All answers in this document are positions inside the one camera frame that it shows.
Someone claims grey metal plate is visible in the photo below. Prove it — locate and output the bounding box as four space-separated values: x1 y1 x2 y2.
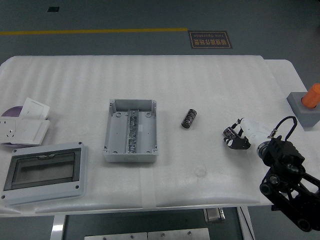
147 230 211 240
84 232 148 240

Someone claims purple disc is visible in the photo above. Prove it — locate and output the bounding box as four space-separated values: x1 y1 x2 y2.
1 106 25 118

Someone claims white socket panel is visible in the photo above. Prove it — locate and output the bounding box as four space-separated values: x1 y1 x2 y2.
0 117 23 145

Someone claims white foam mat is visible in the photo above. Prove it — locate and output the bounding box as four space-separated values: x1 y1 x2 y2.
0 54 275 215

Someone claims metal table bracket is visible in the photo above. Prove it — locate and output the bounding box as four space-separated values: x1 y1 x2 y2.
203 207 226 223

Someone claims metal mounting rail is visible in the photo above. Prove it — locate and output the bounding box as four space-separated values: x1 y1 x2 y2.
124 109 140 154

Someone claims white switch panel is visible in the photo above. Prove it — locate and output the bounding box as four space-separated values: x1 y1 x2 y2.
13 118 52 147
19 97 51 120

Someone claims white table leg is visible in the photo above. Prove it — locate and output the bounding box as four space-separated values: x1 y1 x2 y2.
49 214 67 240
236 206 256 240

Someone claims grey block base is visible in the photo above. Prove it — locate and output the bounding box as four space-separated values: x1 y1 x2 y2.
286 91 320 131

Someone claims brown floor sign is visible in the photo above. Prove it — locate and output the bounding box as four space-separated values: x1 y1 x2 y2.
187 30 234 50

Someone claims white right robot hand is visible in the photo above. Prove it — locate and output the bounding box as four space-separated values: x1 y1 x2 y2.
221 117 269 152

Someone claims grey cover with tinted window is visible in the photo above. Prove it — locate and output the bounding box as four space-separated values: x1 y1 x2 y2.
0 141 89 206

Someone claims grey open junction box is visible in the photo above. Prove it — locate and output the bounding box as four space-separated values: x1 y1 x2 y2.
102 98 160 163

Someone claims orange cylinder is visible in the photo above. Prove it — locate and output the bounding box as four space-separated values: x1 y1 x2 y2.
301 83 320 109

